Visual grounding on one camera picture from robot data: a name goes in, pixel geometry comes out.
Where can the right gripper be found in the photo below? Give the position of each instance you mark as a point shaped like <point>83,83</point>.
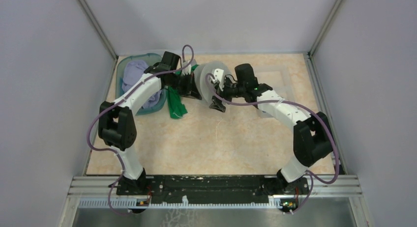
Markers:
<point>217,104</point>

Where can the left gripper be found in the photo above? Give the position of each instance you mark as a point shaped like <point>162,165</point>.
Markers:
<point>191,90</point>

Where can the white filament spool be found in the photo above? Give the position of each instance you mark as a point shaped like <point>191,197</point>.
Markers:
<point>202,74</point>

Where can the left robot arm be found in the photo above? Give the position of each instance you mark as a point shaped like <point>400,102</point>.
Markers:
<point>116,123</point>

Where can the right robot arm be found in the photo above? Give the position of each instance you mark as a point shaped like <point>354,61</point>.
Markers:
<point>312,139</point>

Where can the green cloth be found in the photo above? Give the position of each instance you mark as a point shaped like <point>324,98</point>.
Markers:
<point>177,109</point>

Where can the lavender cloth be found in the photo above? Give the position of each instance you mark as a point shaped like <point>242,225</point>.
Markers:
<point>132,73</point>

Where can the teal plastic basket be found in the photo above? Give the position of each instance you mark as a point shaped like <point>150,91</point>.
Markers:
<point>150,59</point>

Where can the clear plastic box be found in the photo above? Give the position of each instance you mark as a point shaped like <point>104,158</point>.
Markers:
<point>276,76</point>

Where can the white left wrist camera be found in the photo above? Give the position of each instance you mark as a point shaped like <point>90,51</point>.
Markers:
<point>187,67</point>

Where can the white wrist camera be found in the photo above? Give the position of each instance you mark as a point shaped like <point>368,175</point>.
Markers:
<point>218,78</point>
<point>187,67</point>

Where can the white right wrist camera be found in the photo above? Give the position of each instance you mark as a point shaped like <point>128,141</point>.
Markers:
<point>218,78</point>

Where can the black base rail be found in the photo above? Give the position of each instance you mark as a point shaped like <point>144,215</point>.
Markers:
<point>220,190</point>

